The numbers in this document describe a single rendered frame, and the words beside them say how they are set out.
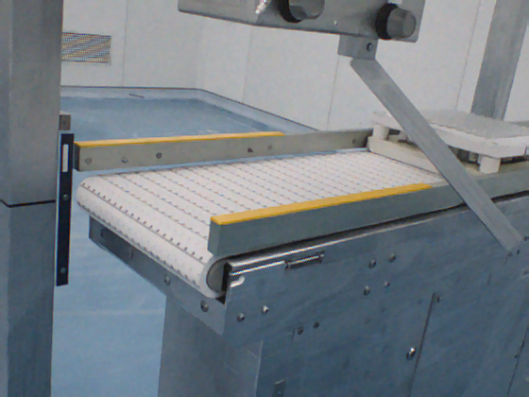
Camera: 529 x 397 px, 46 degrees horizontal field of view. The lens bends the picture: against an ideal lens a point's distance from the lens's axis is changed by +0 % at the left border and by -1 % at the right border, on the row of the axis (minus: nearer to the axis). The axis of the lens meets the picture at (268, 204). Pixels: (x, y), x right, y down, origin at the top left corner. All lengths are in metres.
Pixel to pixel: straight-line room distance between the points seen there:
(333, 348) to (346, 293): 0.15
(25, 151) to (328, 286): 0.38
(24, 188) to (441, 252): 0.55
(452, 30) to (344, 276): 3.93
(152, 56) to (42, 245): 5.68
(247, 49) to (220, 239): 5.62
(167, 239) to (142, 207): 0.07
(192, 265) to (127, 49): 5.75
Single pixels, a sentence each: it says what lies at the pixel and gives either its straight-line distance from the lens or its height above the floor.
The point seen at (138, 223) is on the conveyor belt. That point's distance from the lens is 0.68.
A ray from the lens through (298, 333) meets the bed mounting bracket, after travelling 0.78.
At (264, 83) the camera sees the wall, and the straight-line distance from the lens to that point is 5.94.
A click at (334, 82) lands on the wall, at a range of 5.27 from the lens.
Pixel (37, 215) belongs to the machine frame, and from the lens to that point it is 0.80.
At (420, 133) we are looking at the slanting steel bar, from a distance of 0.70.
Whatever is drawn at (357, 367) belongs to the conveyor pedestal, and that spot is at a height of 0.61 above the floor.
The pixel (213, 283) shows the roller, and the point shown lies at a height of 0.84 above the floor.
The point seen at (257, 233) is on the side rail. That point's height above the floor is 0.89.
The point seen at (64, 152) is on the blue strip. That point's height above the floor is 0.89.
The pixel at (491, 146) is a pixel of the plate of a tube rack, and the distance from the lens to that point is 1.00.
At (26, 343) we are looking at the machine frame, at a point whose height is 0.64.
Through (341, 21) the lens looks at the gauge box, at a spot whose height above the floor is 1.09.
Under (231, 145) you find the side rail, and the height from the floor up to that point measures 0.89.
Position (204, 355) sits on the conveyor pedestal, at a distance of 0.85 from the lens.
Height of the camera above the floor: 1.10
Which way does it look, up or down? 18 degrees down
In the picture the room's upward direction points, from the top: 8 degrees clockwise
